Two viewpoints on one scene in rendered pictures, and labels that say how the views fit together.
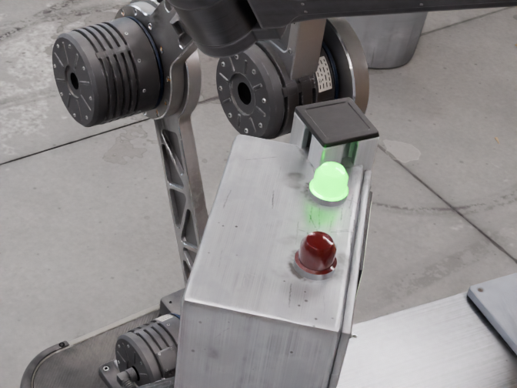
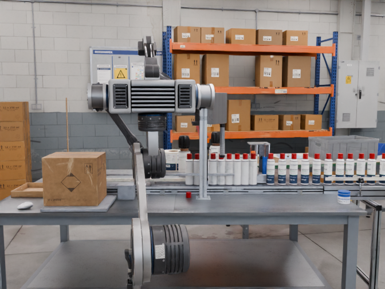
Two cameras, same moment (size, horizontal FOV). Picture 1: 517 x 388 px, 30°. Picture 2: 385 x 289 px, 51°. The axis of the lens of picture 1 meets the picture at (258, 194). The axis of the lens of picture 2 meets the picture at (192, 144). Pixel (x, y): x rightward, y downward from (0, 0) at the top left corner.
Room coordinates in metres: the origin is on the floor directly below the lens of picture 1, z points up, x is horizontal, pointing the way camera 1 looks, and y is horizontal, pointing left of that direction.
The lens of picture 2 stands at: (2.69, 1.12, 1.44)
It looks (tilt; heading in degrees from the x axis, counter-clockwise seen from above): 7 degrees down; 210
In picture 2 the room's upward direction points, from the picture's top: straight up
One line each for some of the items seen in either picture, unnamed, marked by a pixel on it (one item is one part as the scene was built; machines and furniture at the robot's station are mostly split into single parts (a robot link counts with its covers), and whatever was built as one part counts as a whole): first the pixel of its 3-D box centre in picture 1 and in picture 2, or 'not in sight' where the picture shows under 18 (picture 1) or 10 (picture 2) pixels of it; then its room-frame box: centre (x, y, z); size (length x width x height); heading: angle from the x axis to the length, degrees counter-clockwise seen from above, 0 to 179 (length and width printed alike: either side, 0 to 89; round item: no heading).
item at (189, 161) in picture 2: not in sight; (189, 169); (0.47, -0.19, 0.98); 0.05 x 0.05 x 0.20
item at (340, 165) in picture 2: not in sight; (340, 168); (-0.03, 0.65, 0.98); 0.05 x 0.05 x 0.20
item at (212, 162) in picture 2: not in sight; (212, 168); (0.38, -0.06, 0.98); 0.05 x 0.05 x 0.20
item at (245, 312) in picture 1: (270, 322); (213, 108); (0.46, -0.02, 1.38); 0.17 x 0.10 x 0.19; 176
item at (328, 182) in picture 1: (330, 180); not in sight; (0.50, -0.05, 1.49); 0.03 x 0.03 x 0.02
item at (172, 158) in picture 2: not in sight; (173, 160); (0.03, -0.60, 0.95); 0.20 x 0.20 x 0.14
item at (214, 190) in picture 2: not in sight; (195, 188); (0.45, -0.16, 0.85); 1.65 x 0.11 x 0.05; 121
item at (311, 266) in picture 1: (317, 252); not in sight; (0.43, -0.04, 1.49); 0.03 x 0.03 x 0.02
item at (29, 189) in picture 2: not in sight; (42, 189); (0.95, -1.02, 0.85); 0.30 x 0.26 x 0.04; 121
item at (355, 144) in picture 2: not in sight; (342, 148); (-1.81, 0.37, 0.91); 0.60 x 0.40 x 0.22; 134
